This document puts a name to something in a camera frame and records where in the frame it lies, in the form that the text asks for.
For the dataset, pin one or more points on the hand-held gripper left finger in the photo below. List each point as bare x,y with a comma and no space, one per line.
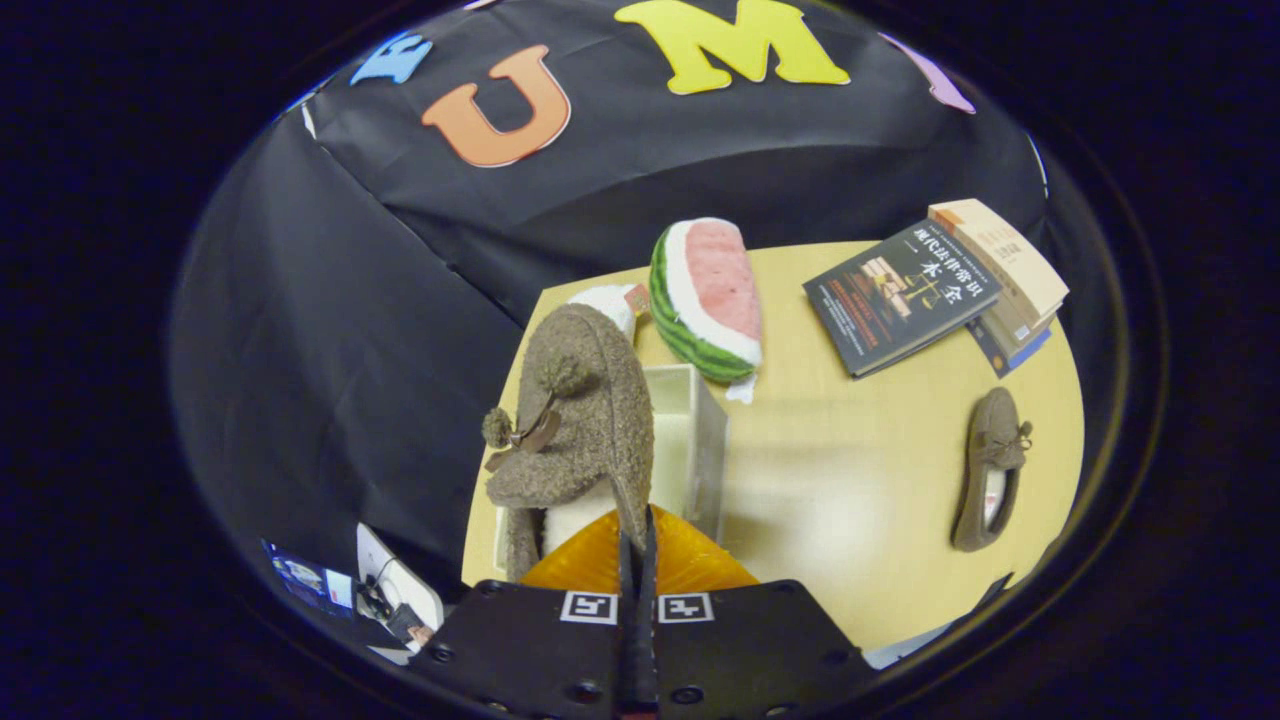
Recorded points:
530,650

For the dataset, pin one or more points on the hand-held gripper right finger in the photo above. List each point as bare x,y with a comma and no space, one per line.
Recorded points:
750,650

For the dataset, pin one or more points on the grey storage box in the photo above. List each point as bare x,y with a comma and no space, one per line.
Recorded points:
700,440

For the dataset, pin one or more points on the brown fuzzy shoe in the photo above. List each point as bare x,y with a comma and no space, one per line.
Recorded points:
600,400
992,440

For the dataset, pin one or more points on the blue printed card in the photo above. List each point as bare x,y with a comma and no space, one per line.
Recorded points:
310,580

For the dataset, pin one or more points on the white plush toy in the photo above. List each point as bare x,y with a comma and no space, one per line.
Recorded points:
605,300

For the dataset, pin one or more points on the watermelon slice plush toy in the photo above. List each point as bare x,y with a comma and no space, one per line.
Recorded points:
715,290

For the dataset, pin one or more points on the dark cover book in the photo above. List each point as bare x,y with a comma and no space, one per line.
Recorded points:
900,300

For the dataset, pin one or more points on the blue cover book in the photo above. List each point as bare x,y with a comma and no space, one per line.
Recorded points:
1010,355

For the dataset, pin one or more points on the tan paperback book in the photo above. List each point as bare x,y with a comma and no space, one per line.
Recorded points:
1030,318

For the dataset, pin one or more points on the beige cover book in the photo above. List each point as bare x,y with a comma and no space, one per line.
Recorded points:
1000,245

